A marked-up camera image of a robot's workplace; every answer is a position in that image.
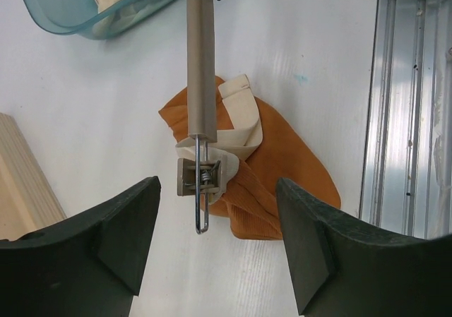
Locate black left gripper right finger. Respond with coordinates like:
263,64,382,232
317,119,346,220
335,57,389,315
276,178,451,316

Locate wooden clothes rack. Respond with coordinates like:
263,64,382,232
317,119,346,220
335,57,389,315
0,114,66,241

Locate brown underwear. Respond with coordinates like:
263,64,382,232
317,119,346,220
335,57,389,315
157,73,343,241

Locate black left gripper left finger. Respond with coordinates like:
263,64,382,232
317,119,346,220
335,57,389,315
1,177,161,316

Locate blue plastic tub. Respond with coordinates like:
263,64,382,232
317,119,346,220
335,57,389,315
23,0,174,40

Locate aluminium mounting rail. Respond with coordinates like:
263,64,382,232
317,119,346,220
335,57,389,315
359,0,451,239

